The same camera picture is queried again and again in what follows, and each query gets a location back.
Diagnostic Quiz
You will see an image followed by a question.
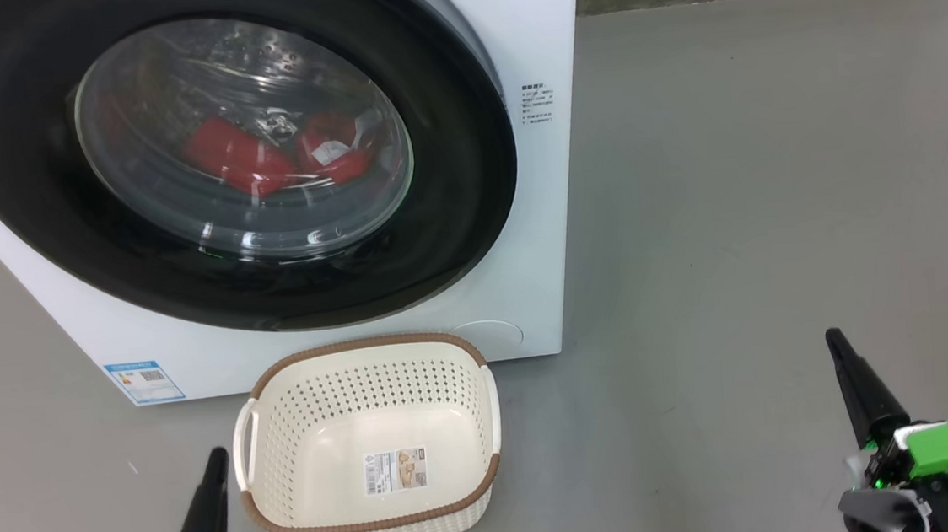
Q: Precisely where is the red and white garment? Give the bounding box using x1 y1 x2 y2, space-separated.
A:
179 100 388 205

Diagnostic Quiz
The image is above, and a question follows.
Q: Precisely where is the dark round glass washer door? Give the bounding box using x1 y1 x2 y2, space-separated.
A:
0 0 530 355

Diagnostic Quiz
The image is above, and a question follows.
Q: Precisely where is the product label sticker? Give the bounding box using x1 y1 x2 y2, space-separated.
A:
362 446 431 497

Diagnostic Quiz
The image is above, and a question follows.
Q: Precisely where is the cream perforated laundry basket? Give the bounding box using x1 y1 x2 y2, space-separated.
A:
224 326 510 532

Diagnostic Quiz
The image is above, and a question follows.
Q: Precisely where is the white washing machine body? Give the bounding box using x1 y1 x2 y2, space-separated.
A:
0 0 611 418

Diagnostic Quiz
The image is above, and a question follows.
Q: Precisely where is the blue energy label sticker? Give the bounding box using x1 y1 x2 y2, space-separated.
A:
103 357 188 408

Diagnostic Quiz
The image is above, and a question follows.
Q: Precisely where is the round white filter cover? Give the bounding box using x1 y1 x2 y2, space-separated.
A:
444 317 526 362

